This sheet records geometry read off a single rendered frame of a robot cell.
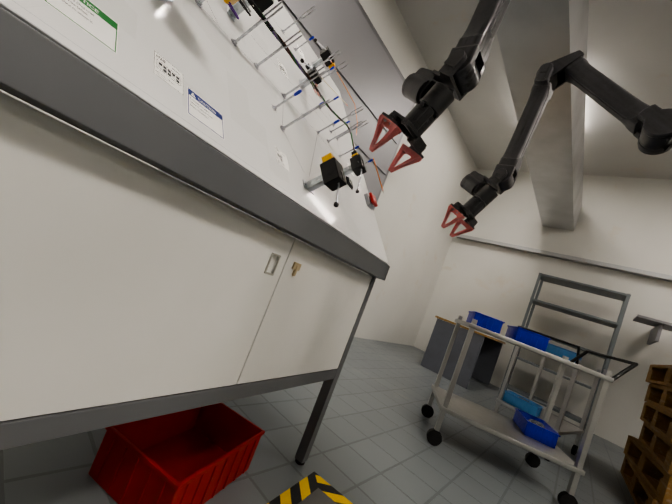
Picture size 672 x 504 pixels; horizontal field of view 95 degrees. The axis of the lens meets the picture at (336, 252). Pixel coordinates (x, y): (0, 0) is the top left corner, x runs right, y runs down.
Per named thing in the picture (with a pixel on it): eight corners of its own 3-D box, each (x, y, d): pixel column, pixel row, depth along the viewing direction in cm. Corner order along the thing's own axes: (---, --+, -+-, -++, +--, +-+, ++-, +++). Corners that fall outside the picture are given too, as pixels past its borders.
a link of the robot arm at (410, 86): (469, 50, 63) (479, 81, 69) (432, 37, 70) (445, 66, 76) (425, 99, 66) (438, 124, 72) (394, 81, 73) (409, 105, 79)
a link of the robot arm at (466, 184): (509, 171, 100) (513, 183, 107) (483, 154, 107) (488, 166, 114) (480, 198, 103) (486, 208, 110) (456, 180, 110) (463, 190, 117)
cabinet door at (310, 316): (339, 369, 123) (374, 277, 126) (239, 386, 76) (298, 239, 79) (333, 366, 124) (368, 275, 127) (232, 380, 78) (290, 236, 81)
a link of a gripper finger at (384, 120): (357, 138, 71) (387, 105, 68) (373, 155, 76) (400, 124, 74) (373, 152, 67) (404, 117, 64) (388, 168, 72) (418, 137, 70)
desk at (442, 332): (490, 386, 502) (505, 342, 507) (468, 390, 397) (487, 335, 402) (448, 365, 549) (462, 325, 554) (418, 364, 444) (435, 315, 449)
